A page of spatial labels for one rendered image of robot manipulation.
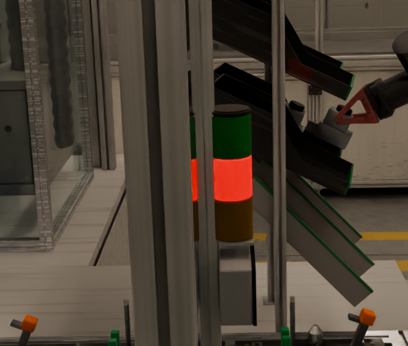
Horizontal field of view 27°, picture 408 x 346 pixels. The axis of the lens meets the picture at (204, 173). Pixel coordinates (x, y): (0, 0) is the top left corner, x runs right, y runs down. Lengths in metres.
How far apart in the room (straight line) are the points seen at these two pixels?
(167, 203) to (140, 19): 0.09
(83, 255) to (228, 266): 1.19
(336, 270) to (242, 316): 0.50
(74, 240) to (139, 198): 1.86
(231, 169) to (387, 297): 0.95
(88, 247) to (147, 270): 1.79
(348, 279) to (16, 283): 0.84
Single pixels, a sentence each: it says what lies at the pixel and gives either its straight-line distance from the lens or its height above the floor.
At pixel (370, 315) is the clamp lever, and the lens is 1.29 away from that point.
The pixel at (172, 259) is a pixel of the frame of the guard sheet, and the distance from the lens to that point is 0.42.
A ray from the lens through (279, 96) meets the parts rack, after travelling 1.39.
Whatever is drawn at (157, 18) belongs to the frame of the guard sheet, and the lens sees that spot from 0.39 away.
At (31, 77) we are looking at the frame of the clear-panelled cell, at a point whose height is 1.30.
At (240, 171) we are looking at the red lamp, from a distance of 0.99.
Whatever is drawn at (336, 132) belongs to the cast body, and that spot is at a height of 1.25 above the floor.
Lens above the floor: 1.60
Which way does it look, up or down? 15 degrees down
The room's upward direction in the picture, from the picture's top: 2 degrees counter-clockwise
